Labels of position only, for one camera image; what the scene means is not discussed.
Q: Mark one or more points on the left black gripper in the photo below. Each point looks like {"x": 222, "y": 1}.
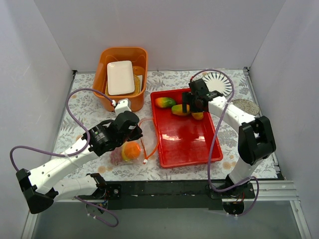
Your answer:
{"x": 134, "y": 132}

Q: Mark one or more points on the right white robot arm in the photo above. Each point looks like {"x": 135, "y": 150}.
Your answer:
{"x": 255, "y": 136}

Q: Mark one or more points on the striped round plate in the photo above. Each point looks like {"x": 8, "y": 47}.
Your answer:
{"x": 216, "y": 81}

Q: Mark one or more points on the clear zip top bag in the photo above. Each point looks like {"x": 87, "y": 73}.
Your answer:
{"x": 149, "y": 142}

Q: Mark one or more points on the orange tangerine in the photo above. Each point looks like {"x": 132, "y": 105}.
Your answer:
{"x": 132, "y": 150}

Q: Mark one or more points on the purple grape bunch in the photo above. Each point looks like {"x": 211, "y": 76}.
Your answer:
{"x": 116, "y": 156}

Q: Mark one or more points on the yellow woven basket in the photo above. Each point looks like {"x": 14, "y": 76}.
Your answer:
{"x": 137, "y": 90}

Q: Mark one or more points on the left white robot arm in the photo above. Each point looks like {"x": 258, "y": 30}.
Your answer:
{"x": 46, "y": 184}

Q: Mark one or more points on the white rectangular plate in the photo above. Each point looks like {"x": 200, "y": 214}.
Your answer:
{"x": 120, "y": 78}

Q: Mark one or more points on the yellow lemon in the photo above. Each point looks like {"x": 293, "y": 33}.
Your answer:
{"x": 197, "y": 116}

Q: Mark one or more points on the green yellow mango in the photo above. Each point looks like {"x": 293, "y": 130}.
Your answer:
{"x": 178, "y": 110}

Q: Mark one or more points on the red plastic tray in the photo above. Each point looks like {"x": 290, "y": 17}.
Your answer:
{"x": 183, "y": 140}

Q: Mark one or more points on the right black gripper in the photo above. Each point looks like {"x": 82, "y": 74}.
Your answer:
{"x": 190, "y": 102}

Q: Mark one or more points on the red green mango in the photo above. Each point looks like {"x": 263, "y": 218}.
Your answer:
{"x": 165, "y": 102}

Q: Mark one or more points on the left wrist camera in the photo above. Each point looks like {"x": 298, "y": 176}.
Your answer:
{"x": 121, "y": 106}

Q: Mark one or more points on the speckled small round plate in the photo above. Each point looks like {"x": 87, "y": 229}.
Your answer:
{"x": 247, "y": 106}

